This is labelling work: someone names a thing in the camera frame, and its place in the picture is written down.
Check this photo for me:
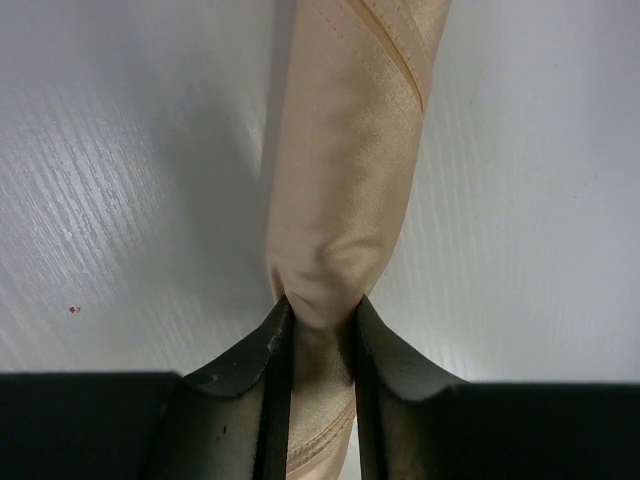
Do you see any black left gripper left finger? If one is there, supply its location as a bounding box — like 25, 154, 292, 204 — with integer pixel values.
1, 299, 294, 479

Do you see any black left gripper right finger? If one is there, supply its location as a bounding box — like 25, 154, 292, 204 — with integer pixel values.
353, 299, 639, 479

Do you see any peach cloth napkin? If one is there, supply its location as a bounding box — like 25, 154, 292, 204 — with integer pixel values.
266, 1, 450, 479

